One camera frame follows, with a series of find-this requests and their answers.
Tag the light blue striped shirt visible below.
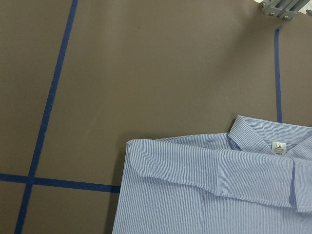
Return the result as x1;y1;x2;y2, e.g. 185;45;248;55
113;116;312;234

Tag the aluminium frame post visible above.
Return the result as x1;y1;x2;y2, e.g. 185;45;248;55
259;0;310;20

